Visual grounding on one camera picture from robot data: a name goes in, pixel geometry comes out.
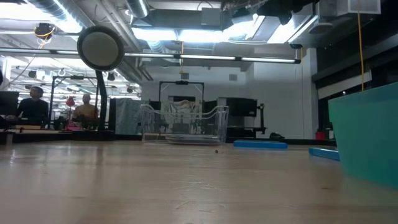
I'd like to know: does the clear plastic bin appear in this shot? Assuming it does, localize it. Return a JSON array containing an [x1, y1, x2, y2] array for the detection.
[[140, 103, 230, 146]]

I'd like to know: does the long ceiling light strip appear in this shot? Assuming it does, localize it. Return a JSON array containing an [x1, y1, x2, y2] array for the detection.
[[0, 46, 302, 65]]

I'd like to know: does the grey fabric cover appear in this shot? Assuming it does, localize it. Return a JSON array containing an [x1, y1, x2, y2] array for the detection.
[[114, 98, 142, 135]]

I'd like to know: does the person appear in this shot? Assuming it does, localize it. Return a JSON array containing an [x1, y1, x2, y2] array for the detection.
[[16, 86, 50, 126], [73, 93, 99, 129]]

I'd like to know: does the black desk lamp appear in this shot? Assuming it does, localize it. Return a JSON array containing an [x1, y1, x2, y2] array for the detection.
[[76, 25, 126, 133]]

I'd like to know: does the teal plastic bin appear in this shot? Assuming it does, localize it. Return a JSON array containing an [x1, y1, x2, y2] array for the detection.
[[328, 81, 398, 190]]

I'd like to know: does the black monitor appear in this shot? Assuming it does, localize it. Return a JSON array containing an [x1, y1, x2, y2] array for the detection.
[[0, 91, 20, 116]]

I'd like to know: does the black background rig frame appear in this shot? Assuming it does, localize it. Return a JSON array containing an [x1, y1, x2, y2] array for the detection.
[[159, 80, 205, 108]]

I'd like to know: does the black aluminium table frame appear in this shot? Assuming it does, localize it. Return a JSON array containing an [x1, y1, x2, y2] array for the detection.
[[0, 129, 338, 147]]

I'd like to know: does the black tubular rig frame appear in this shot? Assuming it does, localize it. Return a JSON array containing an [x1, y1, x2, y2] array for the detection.
[[49, 75, 100, 130]]

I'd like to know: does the yellow hanging cable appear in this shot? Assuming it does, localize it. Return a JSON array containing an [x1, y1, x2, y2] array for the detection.
[[356, 12, 365, 91]]

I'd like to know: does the black ceiling cable reel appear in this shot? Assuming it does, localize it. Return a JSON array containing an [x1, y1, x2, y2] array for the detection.
[[33, 22, 57, 41]]

